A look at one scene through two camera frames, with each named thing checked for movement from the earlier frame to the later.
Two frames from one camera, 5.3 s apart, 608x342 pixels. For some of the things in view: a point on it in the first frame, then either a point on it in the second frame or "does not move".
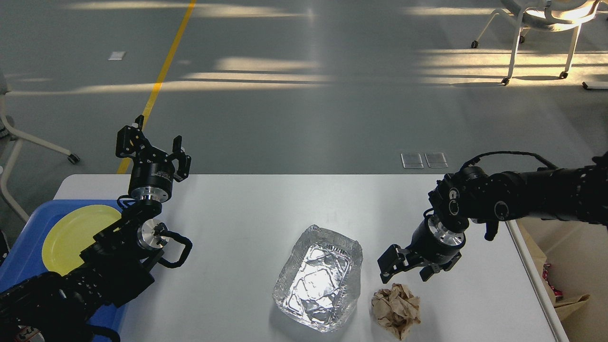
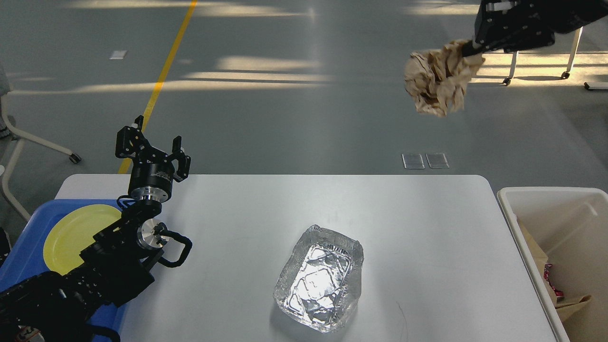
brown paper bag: x=563 y=309 does not move
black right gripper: x=431 y=244 → x=510 y=25
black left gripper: x=152 y=175 does not move
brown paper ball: x=395 y=308 → x=436 y=78
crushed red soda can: x=558 y=294 does not move
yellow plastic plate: x=71 y=232 does not move
